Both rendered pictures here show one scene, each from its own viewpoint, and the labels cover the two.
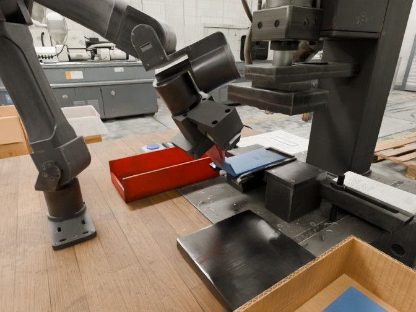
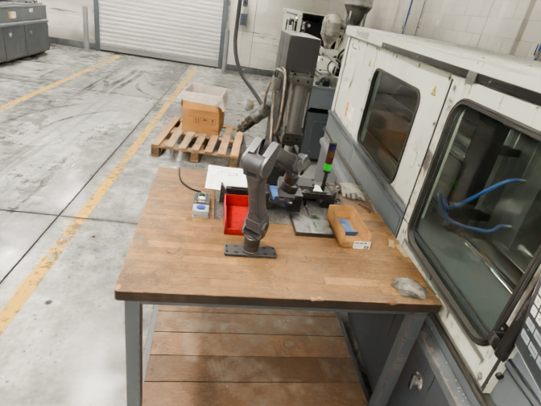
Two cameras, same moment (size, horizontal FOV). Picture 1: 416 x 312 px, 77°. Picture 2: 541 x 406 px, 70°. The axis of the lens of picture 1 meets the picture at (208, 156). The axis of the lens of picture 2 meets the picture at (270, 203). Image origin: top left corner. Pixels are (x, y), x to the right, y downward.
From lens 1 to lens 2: 1.51 m
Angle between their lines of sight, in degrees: 61
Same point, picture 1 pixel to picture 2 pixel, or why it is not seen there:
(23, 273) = (285, 266)
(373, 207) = (322, 194)
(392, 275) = (340, 209)
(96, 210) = not seen: hidden behind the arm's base
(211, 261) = (311, 230)
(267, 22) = (291, 138)
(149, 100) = not seen: outside the picture
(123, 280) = (303, 249)
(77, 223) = (264, 249)
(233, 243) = (307, 224)
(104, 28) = (291, 164)
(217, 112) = (309, 181)
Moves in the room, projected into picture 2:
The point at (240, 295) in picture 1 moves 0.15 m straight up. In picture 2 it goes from (327, 231) to (335, 200)
